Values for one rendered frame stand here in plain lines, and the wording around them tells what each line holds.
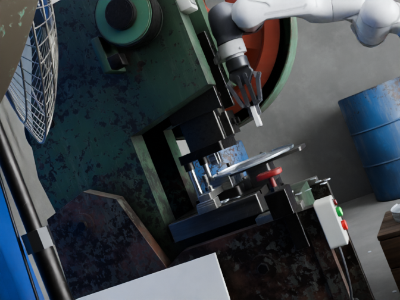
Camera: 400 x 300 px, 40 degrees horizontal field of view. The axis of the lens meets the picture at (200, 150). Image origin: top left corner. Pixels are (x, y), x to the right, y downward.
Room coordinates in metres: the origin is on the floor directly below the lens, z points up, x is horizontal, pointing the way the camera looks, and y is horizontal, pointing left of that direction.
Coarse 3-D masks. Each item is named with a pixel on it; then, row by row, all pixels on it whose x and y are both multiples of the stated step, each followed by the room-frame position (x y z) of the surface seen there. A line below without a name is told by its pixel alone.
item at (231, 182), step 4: (228, 176) 1.78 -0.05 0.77; (232, 176) 1.82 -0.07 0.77; (236, 176) 1.87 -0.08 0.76; (240, 176) 1.92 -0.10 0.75; (216, 180) 1.80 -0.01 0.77; (220, 180) 1.79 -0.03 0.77; (224, 180) 1.79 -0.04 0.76; (228, 180) 1.78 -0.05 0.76; (232, 180) 1.80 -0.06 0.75; (236, 180) 1.85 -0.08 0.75; (240, 180) 1.90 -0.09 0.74; (204, 184) 1.81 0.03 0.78; (212, 184) 1.80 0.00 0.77; (216, 184) 1.80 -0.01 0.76; (220, 184) 1.79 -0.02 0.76; (224, 184) 1.79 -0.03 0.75; (228, 184) 1.79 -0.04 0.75; (232, 184) 1.79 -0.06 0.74; (236, 184) 1.83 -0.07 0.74; (224, 188) 1.79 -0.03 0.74; (228, 188) 1.79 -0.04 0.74
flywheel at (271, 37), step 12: (204, 0) 2.21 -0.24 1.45; (228, 0) 2.16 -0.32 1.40; (264, 24) 2.10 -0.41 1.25; (276, 24) 2.08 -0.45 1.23; (252, 36) 2.15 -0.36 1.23; (264, 36) 2.10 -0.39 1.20; (276, 36) 2.09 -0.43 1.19; (252, 48) 2.15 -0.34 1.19; (264, 48) 2.11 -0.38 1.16; (276, 48) 2.09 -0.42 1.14; (252, 60) 2.16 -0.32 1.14; (264, 60) 2.11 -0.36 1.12; (276, 60) 2.11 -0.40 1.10; (264, 72) 2.12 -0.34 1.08; (252, 84) 2.13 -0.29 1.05; (264, 84) 2.12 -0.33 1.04; (240, 96) 2.15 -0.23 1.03; (228, 108) 2.17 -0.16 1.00; (240, 108) 2.16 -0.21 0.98
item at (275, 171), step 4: (276, 168) 1.47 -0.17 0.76; (280, 168) 1.47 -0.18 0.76; (264, 172) 1.49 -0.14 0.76; (268, 172) 1.46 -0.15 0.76; (272, 172) 1.45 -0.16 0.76; (276, 172) 1.45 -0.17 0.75; (280, 172) 1.46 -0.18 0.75; (260, 176) 1.46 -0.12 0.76; (264, 176) 1.46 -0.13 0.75; (268, 176) 1.46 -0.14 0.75; (272, 176) 1.45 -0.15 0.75; (260, 180) 1.46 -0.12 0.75; (268, 180) 1.48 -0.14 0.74; (272, 180) 1.48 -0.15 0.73; (272, 184) 1.48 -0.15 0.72
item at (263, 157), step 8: (264, 152) 1.96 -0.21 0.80; (272, 152) 1.88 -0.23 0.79; (280, 152) 1.71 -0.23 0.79; (248, 160) 1.97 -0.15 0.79; (256, 160) 1.77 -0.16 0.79; (264, 160) 1.69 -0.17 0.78; (232, 168) 1.90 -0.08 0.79; (240, 168) 1.69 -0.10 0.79; (216, 176) 1.85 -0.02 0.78; (224, 176) 1.73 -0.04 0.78
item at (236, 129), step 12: (192, 120) 1.80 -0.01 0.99; (204, 120) 1.78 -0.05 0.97; (216, 120) 1.77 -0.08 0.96; (228, 120) 1.79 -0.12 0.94; (192, 132) 1.80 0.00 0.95; (204, 132) 1.79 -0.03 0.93; (216, 132) 1.78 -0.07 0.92; (228, 132) 1.79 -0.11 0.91; (192, 144) 1.80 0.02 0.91; (204, 144) 1.79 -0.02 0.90
